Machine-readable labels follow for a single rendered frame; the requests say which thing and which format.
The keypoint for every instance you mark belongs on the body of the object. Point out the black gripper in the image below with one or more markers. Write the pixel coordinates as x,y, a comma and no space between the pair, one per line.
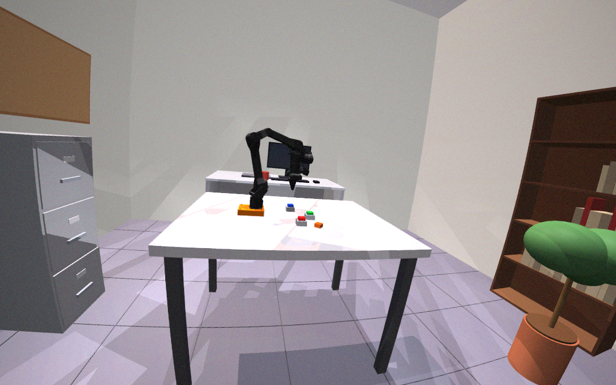
294,176

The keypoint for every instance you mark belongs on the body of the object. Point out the red button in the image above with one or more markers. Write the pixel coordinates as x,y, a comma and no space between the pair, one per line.
301,221

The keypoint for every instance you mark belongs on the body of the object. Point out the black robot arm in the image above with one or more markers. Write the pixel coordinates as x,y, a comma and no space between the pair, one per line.
260,184

